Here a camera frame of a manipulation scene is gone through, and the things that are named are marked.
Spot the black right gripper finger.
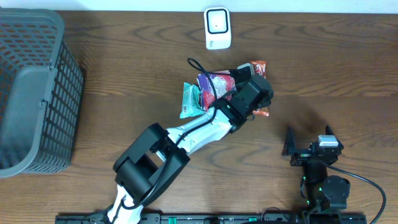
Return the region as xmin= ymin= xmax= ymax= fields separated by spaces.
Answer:
xmin=281 ymin=126 xmax=296 ymax=156
xmin=325 ymin=125 xmax=344 ymax=150

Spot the red orange snack bag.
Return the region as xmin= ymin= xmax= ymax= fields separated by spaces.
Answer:
xmin=249 ymin=60 xmax=269 ymax=117

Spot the purple red noodle packet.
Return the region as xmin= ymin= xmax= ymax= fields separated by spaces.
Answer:
xmin=197 ymin=70 xmax=236 ymax=111

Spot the teal white snack packet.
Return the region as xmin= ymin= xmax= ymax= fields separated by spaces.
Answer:
xmin=180 ymin=83 xmax=205 ymax=119

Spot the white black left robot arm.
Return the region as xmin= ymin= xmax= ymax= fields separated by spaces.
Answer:
xmin=106 ymin=75 xmax=273 ymax=223

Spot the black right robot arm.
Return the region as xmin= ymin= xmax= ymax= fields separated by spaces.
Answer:
xmin=282 ymin=126 xmax=350 ymax=213

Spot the white barcode scanner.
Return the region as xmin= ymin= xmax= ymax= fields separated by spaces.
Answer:
xmin=203 ymin=7 xmax=232 ymax=50

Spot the dark grey plastic basket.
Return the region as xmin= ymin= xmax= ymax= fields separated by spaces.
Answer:
xmin=1 ymin=9 xmax=85 ymax=178

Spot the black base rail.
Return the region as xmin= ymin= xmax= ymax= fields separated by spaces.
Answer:
xmin=55 ymin=213 xmax=367 ymax=224

